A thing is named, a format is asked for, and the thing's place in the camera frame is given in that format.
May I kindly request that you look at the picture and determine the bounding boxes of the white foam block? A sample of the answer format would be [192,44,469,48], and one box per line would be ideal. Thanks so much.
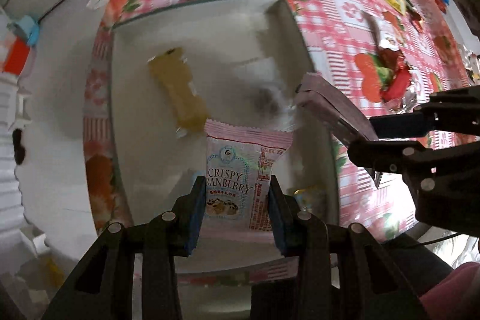
[0,73,28,231]

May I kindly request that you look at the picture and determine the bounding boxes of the pink cranberry snack packet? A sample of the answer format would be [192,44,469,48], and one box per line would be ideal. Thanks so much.
[193,118,295,261]

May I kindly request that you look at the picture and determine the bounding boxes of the yellow candy wrapper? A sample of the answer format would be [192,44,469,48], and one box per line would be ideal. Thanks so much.
[386,0,415,13]

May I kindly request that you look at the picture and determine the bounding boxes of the clear packet dark filling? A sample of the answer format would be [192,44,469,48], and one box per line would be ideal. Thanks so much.
[240,58,301,133]

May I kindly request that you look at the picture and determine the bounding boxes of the small yellow snack packet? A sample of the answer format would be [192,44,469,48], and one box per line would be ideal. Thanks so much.
[292,185,327,216]

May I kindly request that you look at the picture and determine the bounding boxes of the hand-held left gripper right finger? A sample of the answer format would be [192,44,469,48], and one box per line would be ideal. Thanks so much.
[268,175,430,320]

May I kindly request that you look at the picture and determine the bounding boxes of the brown silver wrapper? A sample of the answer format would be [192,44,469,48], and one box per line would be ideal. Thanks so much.
[362,10,398,51]

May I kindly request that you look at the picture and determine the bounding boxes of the crumpled silver foil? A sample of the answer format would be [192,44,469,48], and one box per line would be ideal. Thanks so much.
[459,44,480,81]

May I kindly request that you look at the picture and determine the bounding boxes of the shiny red wrapper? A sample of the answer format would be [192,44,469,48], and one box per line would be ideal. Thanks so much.
[379,46,412,103]

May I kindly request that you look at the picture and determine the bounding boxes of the person's right forearm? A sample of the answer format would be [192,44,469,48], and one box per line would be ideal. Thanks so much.
[416,262,480,320]

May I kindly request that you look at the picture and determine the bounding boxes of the blue plastic piece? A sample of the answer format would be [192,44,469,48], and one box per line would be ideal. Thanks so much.
[7,16,41,45]

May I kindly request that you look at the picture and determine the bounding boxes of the mauve snack packet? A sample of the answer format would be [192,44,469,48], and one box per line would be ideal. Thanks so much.
[294,72,379,147]

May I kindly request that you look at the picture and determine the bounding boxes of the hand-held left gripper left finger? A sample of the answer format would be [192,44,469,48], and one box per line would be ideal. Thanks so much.
[41,175,207,320]

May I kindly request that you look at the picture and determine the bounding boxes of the yellow snack bar packet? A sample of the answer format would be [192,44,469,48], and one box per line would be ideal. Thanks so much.
[147,47,209,135]

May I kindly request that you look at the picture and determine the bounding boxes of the pink checked fruit-print tablecloth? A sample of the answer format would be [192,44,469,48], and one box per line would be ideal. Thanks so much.
[82,0,480,287]

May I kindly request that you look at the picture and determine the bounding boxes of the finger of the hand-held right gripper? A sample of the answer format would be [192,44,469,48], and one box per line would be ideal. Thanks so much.
[347,139,480,175]
[369,85,480,137]

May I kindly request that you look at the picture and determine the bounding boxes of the orange block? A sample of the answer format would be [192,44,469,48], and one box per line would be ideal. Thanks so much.
[2,40,31,75]

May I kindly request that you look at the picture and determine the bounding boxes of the white cardboard box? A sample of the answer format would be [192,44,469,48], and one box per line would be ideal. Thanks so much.
[109,0,340,276]

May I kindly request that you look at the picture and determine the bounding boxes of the black cable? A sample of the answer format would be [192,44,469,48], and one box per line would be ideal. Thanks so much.
[407,232,466,249]

